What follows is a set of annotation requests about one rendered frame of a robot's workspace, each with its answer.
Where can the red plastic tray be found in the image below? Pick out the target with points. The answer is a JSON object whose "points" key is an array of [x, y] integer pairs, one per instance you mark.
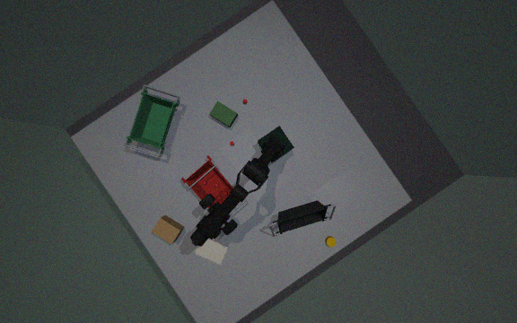
{"points": [[213, 177]]}

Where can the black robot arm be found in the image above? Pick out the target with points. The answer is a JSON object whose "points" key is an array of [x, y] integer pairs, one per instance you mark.
{"points": [[257, 171]]}

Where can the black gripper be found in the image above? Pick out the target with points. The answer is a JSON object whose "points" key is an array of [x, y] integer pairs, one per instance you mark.
{"points": [[207, 201]]}

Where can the green rectangular block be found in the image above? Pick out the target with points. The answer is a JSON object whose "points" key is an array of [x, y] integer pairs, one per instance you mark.
{"points": [[223, 114]]}

